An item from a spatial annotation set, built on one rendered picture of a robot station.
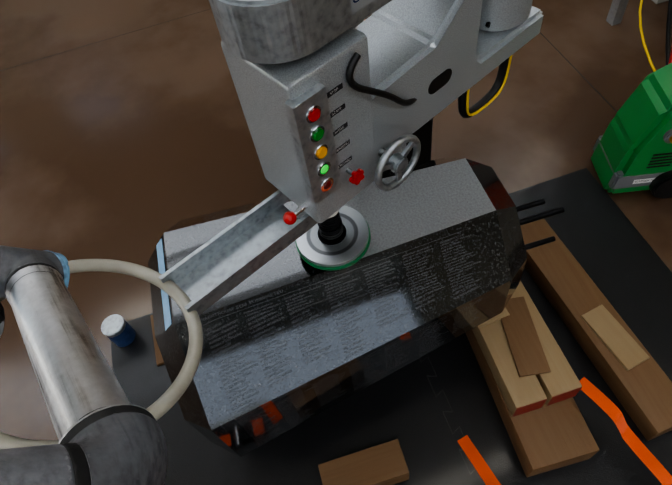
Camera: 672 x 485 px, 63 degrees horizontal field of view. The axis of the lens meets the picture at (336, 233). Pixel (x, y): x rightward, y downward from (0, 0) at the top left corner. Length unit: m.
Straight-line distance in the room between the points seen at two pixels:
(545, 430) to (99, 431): 1.72
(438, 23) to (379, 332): 0.87
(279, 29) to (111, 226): 2.25
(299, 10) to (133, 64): 3.12
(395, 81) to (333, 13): 0.29
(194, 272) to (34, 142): 2.54
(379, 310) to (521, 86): 2.03
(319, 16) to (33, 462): 0.74
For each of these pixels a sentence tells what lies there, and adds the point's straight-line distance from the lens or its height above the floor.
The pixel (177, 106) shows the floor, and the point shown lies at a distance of 3.54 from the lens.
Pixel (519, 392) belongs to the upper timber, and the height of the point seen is 0.25.
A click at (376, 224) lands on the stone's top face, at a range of 1.65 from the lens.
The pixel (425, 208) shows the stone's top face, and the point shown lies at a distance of 1.68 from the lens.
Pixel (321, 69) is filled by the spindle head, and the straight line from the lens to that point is 1.03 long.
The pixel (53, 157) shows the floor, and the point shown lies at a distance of 3.61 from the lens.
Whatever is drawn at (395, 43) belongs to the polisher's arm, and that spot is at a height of 1.39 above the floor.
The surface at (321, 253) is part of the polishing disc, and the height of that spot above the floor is 0.88.
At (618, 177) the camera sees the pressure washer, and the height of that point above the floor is 0.15.
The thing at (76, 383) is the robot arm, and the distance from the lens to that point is 0.75.
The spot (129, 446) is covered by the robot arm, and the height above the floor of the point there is 1.62.
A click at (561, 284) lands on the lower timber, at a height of 0.13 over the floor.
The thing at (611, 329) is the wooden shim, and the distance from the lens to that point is 2.36.
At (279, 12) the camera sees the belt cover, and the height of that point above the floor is 1.67.
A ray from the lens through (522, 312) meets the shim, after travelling 2.17.
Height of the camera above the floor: 2.17
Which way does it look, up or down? 55 degrees down
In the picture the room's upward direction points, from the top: 11 degrees counter-clockwise
